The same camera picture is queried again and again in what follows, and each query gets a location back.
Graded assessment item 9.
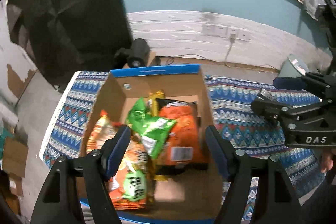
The blue cardboard box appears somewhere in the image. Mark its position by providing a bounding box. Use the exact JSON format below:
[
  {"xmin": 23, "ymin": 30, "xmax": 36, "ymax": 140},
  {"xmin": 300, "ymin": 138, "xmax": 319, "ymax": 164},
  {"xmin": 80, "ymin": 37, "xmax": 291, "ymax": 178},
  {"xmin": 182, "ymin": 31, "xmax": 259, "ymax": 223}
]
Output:
[{"xmin": 80, "ymin": 64, "xmax": 222, "ymax": 223}]

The black cylindrical speaker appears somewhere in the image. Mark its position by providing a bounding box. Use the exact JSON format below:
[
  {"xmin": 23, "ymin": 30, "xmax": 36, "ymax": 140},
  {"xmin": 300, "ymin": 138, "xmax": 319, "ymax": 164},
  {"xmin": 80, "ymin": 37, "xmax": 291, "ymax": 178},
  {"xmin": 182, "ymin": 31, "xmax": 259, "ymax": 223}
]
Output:
[{"xmin": 114, "ymin": 39, "xmax": 150, "ymax": 68}]

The light blue waste bin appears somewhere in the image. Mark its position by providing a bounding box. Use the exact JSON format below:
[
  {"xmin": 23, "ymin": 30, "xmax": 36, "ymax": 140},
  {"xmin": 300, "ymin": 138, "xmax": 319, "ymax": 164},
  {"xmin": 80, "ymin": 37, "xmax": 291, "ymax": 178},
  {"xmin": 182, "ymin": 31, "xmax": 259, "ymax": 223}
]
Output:
[{"xmin": 278, "ymin": 53, "xmax": 310, "ymax": 77}]

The white wall socket row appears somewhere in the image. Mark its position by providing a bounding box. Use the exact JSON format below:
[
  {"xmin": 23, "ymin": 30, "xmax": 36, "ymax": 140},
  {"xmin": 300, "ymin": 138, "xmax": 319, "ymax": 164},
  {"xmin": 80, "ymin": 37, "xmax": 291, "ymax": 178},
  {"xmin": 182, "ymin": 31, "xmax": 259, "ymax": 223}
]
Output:
[{"xmin": 202, "ymin": 23, "xmax": 251, "ymax": 41}]

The grey power cable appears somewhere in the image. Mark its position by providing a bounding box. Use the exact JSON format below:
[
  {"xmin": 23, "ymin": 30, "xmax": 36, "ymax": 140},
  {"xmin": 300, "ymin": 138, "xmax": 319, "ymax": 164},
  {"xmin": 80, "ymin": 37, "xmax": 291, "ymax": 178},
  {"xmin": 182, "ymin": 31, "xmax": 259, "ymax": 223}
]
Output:
[{"xmin": 159, "ymin": 33, "xmax": 279, "ymax": 71}]

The patterned blue tablecloth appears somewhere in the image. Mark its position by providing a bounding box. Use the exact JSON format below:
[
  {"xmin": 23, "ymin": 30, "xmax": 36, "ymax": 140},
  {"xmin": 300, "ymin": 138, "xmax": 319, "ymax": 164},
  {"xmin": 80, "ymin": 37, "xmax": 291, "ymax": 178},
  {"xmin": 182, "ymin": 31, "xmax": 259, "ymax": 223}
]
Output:
[{"xmin": 39, "ymin": 65, "xmax": 329, "ymax": 223}]

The gold snack bar left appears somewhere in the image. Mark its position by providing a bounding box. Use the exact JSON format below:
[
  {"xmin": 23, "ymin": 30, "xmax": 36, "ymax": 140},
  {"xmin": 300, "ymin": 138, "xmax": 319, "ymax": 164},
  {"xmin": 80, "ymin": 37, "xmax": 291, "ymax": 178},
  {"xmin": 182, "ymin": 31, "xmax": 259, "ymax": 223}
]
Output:
[{"xmin": 147, "ymin": 90, "xmax": 165, "ymax": 117}]

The orange octopus snack bag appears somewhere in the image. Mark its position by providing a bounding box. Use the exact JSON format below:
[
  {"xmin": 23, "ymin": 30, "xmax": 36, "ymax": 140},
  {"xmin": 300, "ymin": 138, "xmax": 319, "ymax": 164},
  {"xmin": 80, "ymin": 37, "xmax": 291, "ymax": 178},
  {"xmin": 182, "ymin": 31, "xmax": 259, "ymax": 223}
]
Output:
[{"xmin": 156, "ymin": 99, "xmax": 209, "ymax": 167}]

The orange green noodle snack bag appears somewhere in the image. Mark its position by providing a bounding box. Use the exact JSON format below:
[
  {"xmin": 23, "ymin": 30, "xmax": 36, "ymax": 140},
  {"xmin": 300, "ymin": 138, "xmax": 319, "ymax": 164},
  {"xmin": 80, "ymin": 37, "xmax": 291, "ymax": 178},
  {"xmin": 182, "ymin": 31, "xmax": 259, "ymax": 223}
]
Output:
[{"xmin": 86, "ymin": 110, "xmax": 148, "ymax": 210}]

